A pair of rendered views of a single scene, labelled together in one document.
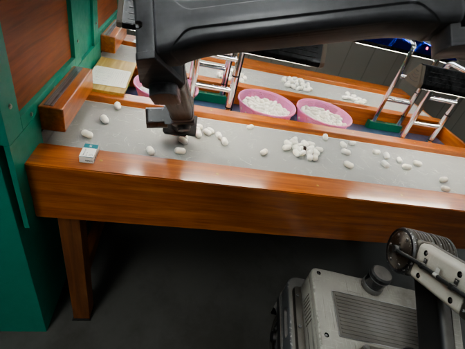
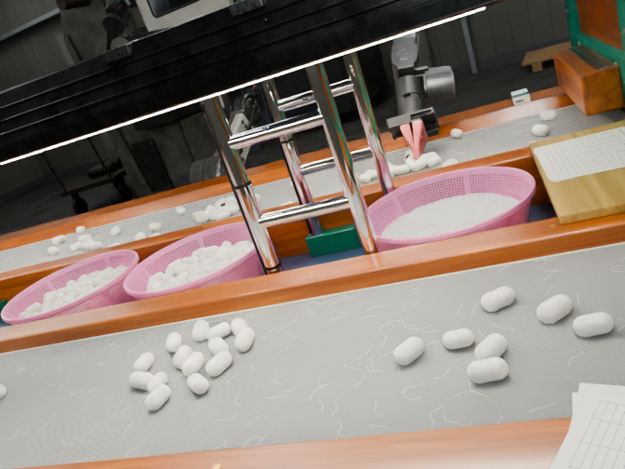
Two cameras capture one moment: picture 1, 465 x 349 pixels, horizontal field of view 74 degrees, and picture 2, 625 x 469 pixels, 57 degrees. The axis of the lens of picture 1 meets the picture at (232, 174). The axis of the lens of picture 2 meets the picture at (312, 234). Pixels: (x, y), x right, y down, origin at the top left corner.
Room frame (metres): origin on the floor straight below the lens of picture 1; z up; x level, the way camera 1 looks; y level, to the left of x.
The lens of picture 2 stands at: (2.00, 0.67, 1.07)
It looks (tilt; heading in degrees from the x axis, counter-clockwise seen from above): 19 degrees down; 215
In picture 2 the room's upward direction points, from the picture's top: 19 degrees counter-clockwise
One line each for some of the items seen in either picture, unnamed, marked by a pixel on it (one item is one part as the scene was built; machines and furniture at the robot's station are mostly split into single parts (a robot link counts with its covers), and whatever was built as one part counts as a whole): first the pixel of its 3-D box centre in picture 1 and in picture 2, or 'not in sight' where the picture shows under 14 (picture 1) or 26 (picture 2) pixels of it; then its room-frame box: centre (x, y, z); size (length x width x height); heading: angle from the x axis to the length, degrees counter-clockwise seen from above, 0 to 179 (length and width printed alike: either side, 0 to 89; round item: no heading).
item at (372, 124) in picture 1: (396, 84); not in sight; (1.70, -0.69, 0.90); 0.20 x 0.19 x 0.45; 105
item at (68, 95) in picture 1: (69, 95); (584, 76); (0.81, 0.53, 0.83); 0.30 x 0.06 x 0.07; 15
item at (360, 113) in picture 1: (288, 104); (84, 348); (1.52, -0.18, 0.71); 1.81 x 0.05 x 0.11; 105
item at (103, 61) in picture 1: (111, 75); (598, 165); (1.15, 0.57, 0.77); 0.33 x 0.15 x 0.01; 15
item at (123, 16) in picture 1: (228, 33); not in sight; (0.98, 0.13, 1.08); 0.62 x 0.08 x 0.07; 105
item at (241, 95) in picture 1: (264, 111); (206, 277); (1.32, -0.06, 0.72); 0.27 x 0.27 x 0.10
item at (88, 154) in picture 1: (89, 153); (520, 97); (0.63, 0.38, 0.77); 0.06 x 0.04 x 0.02; 15
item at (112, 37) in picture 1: (114, 34); not in sight; (1.46, 0.71, 0.83); 0.30 x 0.06 x 0.07; 15
